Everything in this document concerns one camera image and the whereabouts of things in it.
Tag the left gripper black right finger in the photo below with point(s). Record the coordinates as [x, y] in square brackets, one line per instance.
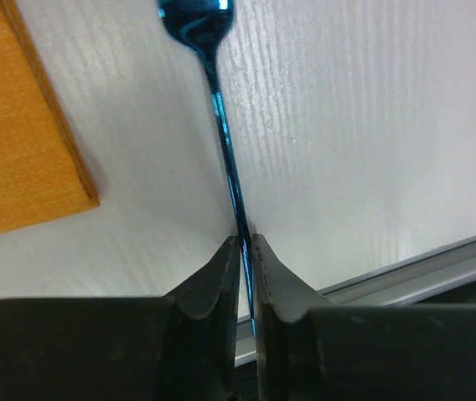
[309, 348]

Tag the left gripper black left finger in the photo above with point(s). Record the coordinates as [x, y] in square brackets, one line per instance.
[180, 346]

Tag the orange Mickey Mouse placemat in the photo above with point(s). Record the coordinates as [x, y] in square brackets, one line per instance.
[43, 176]

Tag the blue metal fork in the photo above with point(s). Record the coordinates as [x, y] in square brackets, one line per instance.
[201, 26]

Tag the aluminium mounting rail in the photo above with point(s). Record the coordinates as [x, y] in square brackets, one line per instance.
[410, 281]

